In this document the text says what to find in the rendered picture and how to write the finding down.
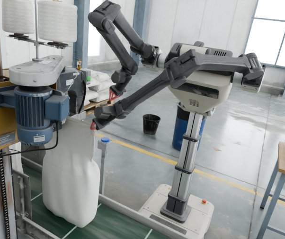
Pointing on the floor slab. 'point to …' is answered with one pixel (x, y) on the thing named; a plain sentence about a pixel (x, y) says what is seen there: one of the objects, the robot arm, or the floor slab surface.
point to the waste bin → (181, 117)
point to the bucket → (150, 124)
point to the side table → (282, 164)
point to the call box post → (102, 172)
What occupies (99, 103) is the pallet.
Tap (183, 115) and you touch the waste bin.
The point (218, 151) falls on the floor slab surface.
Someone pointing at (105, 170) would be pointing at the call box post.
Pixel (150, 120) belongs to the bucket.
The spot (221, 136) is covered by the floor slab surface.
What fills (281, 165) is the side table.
